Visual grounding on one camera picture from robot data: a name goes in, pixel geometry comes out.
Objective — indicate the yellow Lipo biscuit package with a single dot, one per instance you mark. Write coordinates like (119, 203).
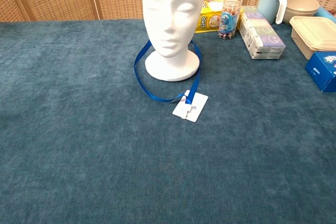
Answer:
(207, 20)

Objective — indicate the teal tablecloth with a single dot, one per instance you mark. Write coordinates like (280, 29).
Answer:
(52, 129)

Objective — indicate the white foam mannequin head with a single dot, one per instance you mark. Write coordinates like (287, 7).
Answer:
(170, 11)

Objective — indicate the blue Oreo cookie box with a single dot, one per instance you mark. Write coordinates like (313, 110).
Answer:
(323, 72)

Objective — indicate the beige bowl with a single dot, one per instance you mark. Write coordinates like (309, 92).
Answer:
(302, 6)

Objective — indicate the cyan blue tube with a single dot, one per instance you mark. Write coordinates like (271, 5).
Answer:
(325, 14)

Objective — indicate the clear snack jar blue label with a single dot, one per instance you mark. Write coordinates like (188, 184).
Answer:
(228, 19)

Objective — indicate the pastel tissue multipack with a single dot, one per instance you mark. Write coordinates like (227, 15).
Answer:
(262, 32)

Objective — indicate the beige lidded lunch box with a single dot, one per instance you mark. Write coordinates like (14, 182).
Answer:
(315, 32)

